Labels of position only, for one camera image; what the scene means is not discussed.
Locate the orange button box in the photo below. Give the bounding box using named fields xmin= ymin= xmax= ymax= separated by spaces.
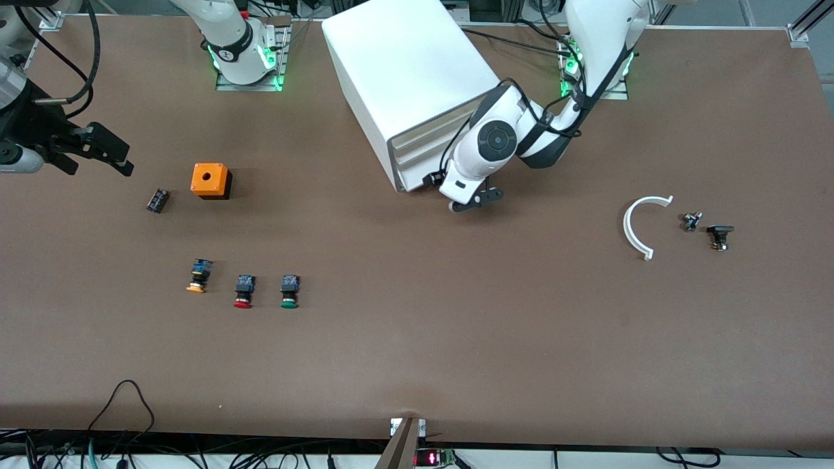
xmin=190 ymin=162 xmax=233 ymax=201

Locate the yellow push button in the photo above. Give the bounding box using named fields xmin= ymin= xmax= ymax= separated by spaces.
xmin=186 ymin=259 xmax=214 ymax=294

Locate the red push button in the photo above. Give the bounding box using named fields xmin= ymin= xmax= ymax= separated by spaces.
xmin=233 ymin=274 xmax=257 ymax=309

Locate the brown wooden beam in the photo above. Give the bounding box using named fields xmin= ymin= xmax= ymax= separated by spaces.
xmin=375 ymin=417 xmax=421 ymax=469

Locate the small red-lit device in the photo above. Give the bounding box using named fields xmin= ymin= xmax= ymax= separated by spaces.
xmin=416 ymin=448 xmax=457 ymax=468

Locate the aluminium frame corner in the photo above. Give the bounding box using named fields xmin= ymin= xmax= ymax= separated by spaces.
xmin=787 ymin=0 xmax=834 ymax=43
xmin=36 ymin=0 xmax=66 ymax=30

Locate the thin black power cable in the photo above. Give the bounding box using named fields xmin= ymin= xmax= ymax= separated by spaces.
xmin=456 ymin=20 xmax=574 ymax=59

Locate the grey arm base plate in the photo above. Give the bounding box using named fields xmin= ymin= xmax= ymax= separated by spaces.
xmin=215 ymin=16 xmax=292 ymax=92
xmin=559 ymin=39 xmax=629 ymax=100

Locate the white half-ring clamp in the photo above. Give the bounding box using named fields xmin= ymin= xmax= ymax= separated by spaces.
xmin=623 ymin=195 xmax=674 ymax=261

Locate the looped black cable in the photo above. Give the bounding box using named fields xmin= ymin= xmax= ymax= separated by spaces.
xmin=85 ymin=380 xmax=156 ymax=457

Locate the black flat-cap switch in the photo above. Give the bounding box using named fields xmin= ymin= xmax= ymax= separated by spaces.
xmin=706 ymin=224 xmax=736 ymax=252

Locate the tangled black cable bundle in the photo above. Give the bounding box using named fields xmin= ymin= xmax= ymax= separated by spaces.
xmin=0 ymin=429 xmax=392 ymax=469

